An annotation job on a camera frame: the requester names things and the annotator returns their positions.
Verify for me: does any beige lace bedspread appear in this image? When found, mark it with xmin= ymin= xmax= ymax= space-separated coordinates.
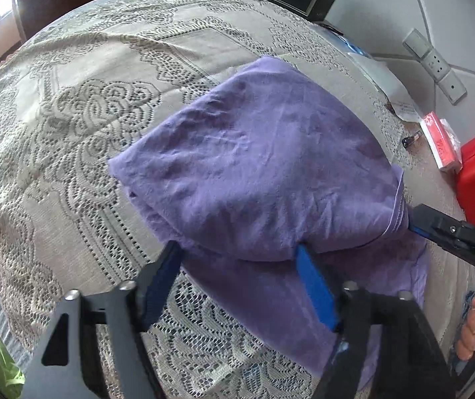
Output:
xmin=0 ymin=0 xmax=475 ymax=399

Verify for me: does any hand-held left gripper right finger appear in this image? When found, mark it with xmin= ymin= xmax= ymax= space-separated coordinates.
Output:
xmin=295 ymin=244 xmax=456 ymax=399

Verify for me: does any white power strip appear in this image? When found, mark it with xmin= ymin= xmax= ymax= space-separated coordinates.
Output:
xmin=401 ymin=28 xmax=468 ymax=105

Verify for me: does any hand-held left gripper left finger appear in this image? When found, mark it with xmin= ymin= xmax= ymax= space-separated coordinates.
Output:
xmin=20 ymin=240 xmax=183 ymax=399

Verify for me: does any white padded headboard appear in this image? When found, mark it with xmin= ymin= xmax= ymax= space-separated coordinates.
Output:
xmin=325 ymin=0 xmax=475 ymax=134

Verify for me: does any clear plastic bag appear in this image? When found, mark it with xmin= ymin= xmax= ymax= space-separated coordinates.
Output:
xmin=323 ymin=25 xmax=409 ymax=105

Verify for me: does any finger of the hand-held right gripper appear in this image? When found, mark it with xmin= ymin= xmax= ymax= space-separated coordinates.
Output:
xmin=407 ymin=225 xmax=475 ymax=267
xmin=406 ymin=203 xmax=475 ymax=244

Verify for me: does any torn paper scrap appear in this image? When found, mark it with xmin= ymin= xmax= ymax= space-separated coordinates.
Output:
xmin=386 ymin=100 xmax=422 ymax=124

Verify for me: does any purple printed t-shirt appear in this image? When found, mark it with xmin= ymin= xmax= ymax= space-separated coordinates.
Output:
xmin=108 ymin=56 xmax=429 ymax=391

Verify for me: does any pink and white box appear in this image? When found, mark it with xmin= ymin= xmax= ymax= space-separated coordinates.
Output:
xmin=419 ymin=112 xmax=463 ymax=172

